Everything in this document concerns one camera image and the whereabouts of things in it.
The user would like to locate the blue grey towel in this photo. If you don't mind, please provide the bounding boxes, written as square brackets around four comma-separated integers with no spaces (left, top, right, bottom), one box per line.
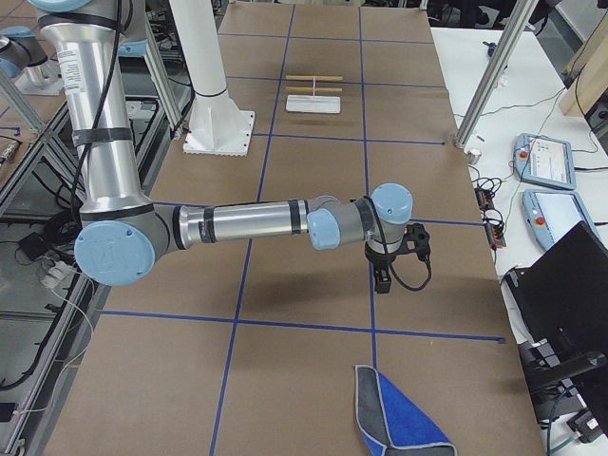
[354,365,458,455]

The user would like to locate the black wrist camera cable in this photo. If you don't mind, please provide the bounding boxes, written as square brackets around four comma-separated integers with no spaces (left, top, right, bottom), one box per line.
[387,251,433,292]

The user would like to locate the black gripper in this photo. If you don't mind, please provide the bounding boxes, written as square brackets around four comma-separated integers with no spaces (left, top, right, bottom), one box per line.
[365,244,396,294]

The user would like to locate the aluminium frame post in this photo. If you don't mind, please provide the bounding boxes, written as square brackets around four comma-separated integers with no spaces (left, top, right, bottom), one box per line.
[454,0,539,149]

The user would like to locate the lower blue teach pendant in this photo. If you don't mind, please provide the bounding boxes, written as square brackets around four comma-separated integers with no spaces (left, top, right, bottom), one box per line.
[522,189,599,251]

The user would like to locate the wooden towel rack white base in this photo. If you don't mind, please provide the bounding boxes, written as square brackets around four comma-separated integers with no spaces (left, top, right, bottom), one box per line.
[285,75,343,114]

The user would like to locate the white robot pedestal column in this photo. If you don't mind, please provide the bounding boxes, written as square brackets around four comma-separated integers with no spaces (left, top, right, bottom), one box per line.
[170,0,256,157]

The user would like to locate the small silver cylinder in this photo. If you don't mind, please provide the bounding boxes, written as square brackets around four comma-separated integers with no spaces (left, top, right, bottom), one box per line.
[466,148,482,165]

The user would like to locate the black orange electronics board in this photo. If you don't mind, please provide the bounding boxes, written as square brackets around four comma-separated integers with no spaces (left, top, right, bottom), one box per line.
[474,187,506,250]

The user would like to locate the upper blue teach pendant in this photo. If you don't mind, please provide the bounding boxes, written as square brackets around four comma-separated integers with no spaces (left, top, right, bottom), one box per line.
[513,133,576,190]

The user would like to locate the blue teach pendant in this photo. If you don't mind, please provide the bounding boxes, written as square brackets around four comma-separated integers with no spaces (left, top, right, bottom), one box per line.
[522,189,599,251]
[513,133,576,190]

